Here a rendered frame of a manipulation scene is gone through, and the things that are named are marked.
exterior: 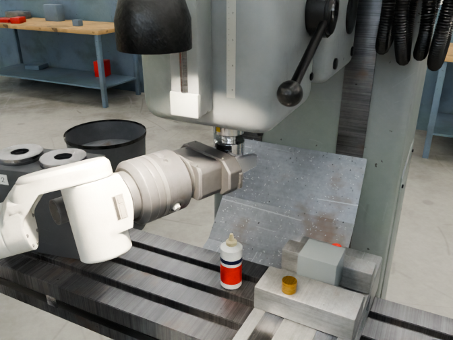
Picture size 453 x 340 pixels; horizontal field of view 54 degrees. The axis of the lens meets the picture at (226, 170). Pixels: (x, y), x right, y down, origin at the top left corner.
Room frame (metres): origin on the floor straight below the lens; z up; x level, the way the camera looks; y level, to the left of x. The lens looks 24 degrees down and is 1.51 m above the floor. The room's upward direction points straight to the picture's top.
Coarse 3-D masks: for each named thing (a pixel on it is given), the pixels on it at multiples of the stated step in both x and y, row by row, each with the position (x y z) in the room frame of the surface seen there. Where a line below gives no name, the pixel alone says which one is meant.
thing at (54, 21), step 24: (0, 24) 5.75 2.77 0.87; (24, 24) 5.68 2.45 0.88; (48, 24) 5.68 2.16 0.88; (72, 24) 5.68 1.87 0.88; (96, 24) 5.68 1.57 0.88; (96, 48) 5.13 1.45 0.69; (0, 72) 6.01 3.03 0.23; (24, 72) 6.01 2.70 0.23; (48, 72) 6.01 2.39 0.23; (72, 72) 6.01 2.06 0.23; (96, 72) 5.72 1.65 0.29; (432, 120) 3.59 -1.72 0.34
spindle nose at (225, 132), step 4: (220, 128) 0.63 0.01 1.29; (224, 128) 0.62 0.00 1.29; (216, 132) 0.63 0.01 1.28; (220, 132) 0.63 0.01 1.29; (224, 132) 0.62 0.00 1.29; (228, 132) 0.62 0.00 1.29; (232, 132) 0.62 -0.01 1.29; (236, 132) 0.62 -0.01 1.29; (240, 132) 0.63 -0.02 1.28; (244, 132) 0.64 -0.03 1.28; (228, 136) 0.62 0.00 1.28; (232, 136) 0.62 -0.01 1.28
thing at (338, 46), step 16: (352, 0) 0.77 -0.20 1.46; (352, 16) 0.78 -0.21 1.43; (336, 32) 0.71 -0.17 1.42; (352, 32) 0.82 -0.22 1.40; (320, 48) 0.69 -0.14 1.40; (336, 48) 0.72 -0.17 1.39; (352, 48) 0.82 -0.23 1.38; (320, 64) 0.69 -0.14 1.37; (336, 64) 0.71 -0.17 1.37; (320, 80) 0.70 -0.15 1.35
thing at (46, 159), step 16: (32, 144) 0.89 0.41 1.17; (0, 160) 0.81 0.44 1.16; (16, 160) 0.81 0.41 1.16; (32, 160) 0.82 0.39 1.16; (48, 160) 0.80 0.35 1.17; (64, 160) 0.80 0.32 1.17; (80, 160) 0.81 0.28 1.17; (0, 176) 0.79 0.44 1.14; (16, 176) 0.78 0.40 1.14; (0, 192) 0.80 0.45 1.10; (48, 192) 0.77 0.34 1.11; (48, 208) 0.77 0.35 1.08; (48, 224) 0.77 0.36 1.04; (64, 224) 0.76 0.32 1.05; (48, 240) 0.77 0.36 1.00; (64, 240) 0.76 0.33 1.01; (64, 256) 0.76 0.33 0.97
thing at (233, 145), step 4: (220, 136) 0.66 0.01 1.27; (240, 136) 0.66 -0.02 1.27; (216, 140) 0.64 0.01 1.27; (220, 140) 0.64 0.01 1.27; (224, 140) 0.64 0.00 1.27; (236, 140) 0.64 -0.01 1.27; (240, 140) 0.64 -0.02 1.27; (244, 140) 0.64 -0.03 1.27; (216, 144) 0.63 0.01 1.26; (220, 144) 0.63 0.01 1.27; (224, 144) 0.62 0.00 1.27; (228, 144) 0.62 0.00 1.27; (232, 144) 0.62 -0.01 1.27; (236, 144) 0.63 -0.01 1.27; (240, 144) 0.63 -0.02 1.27; (244, 144) 0.64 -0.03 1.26; (220, 148) 0.63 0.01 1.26; (224, 148) 0.62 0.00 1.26; (228, 148) 0.62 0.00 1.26; (232, 148) 0.62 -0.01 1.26; (236, 148) 0.63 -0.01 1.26; (240, 148) 0.63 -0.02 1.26
